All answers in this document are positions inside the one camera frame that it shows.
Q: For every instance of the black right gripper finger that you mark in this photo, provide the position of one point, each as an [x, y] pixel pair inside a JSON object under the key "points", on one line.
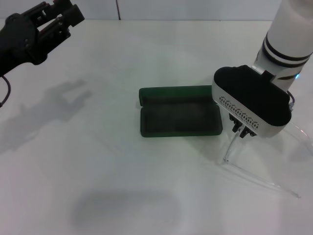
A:
{"points": [[234, 123], [247, 132]]}

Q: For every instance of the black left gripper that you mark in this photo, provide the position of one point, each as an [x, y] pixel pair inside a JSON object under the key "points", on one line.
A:
{"points": [[17, 41]]}

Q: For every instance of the clear white glasses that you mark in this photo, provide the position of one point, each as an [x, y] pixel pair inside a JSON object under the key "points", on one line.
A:
{"points": [[225, 159]]}

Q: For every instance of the green glasses case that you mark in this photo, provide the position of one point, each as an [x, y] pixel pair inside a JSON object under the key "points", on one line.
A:
{"points": [[181, 120]]}

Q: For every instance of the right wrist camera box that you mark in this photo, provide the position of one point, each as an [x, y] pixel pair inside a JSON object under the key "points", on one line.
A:
{"points": [[252, 93]]}

